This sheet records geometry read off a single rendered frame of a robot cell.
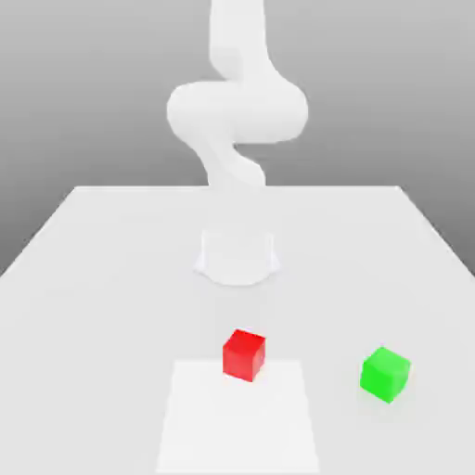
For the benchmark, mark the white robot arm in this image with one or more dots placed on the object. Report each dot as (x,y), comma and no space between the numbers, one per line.
(237,111)

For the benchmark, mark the small red cube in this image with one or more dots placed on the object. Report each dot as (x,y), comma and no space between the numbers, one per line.
(241,355)

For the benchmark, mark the small green cube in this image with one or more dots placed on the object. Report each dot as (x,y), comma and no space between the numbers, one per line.
(384,374)

